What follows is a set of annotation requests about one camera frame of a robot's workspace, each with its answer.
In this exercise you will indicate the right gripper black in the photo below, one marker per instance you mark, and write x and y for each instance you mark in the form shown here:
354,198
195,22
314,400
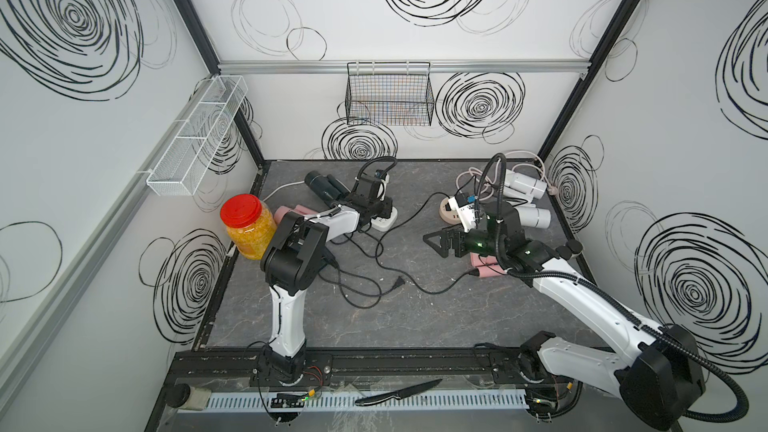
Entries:
456,233

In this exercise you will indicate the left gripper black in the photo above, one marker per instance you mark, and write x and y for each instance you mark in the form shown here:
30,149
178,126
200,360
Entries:
386,202

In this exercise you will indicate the round beige power strip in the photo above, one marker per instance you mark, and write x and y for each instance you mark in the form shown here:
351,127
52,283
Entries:
447,214

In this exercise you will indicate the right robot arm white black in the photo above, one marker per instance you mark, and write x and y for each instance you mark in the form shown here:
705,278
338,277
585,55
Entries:
656,370

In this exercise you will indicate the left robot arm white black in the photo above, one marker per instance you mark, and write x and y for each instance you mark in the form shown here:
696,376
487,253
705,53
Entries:
298,252

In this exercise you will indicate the white square power strip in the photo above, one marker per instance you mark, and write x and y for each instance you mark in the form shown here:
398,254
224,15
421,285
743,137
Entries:
384,224

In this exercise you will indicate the dark green hair dryer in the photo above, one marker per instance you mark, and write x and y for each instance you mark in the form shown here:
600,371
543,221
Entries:
326,187

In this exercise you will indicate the white hair dryer back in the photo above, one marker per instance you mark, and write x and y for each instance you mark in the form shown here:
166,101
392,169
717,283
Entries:
520,186

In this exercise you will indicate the white hair dryer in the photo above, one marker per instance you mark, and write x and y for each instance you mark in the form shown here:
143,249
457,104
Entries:
534,217
520,186

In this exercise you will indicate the white hair dryer middle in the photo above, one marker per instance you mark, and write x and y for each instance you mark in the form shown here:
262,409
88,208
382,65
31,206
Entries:
534,217

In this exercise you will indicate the jar with red lid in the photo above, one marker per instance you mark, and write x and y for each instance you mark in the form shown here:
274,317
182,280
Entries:
249,224

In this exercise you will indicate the white vent strip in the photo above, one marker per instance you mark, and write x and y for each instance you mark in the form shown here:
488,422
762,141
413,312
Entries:
433,400

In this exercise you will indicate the black kitchen knife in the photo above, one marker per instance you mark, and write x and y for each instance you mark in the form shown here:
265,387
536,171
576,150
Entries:
397,395

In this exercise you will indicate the tape roll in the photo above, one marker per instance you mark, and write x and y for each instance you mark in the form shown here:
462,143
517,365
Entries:
187,397

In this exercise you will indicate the black wire basket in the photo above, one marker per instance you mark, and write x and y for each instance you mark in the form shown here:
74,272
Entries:
393,94

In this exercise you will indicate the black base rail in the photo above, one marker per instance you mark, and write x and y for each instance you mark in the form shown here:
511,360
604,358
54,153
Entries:
333,366

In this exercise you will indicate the white wire shelf basket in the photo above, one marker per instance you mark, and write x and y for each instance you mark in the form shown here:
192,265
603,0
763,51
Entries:
204,126

